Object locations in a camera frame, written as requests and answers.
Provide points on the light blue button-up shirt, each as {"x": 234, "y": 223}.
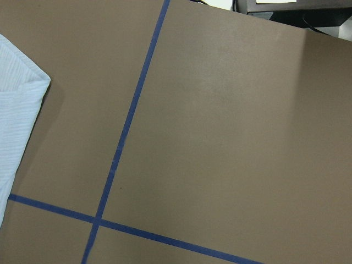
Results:
{"x": 23, "y": 86}

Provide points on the black labelled box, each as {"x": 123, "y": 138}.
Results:
{"x": 326, "y": 17}

